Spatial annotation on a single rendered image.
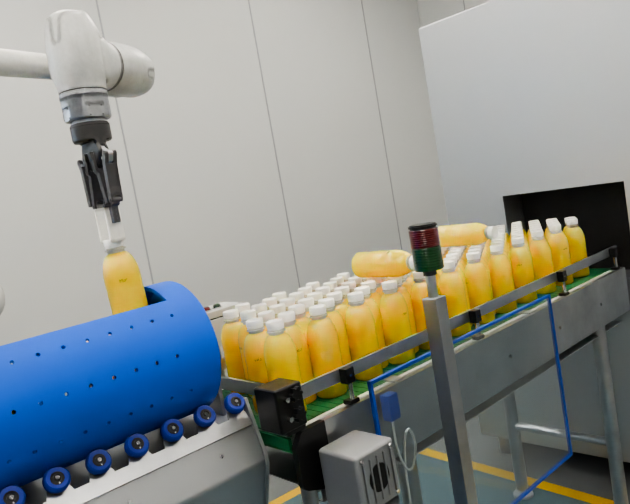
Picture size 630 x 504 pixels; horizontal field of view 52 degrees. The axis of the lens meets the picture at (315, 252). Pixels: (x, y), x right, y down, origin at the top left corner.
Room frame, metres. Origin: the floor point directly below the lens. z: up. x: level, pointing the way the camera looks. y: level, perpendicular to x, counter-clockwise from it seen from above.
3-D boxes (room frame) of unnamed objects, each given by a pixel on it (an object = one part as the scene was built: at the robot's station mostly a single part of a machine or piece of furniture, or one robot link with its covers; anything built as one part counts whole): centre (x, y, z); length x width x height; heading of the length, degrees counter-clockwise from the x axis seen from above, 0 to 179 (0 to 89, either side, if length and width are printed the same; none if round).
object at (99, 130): (1.27, 0.39, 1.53); 0.08 x 0.07 x 0.09; 42
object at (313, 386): (1.81, -0.50, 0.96); 1.60 x 0.01 x 0.03; 132
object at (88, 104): (1.27, 0.39, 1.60); 0.09 x 0.09 x 0.06
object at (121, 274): (1.27, 0.39, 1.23); 0.07 x 0.07 x 0.19
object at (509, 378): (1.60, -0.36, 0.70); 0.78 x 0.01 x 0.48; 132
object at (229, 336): (1.59, 0.24, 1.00); 0.07 x 0.07 x 0.19
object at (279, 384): (1.26, 0.12, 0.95); 0.10 x 0.07 x 0.10; 42
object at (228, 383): (1.43, 0.23, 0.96); 0.40 x 0.01 x 0.03; 42
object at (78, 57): (1.28, 0.39, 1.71); 0.13 x 0.11 x 0.16; 161
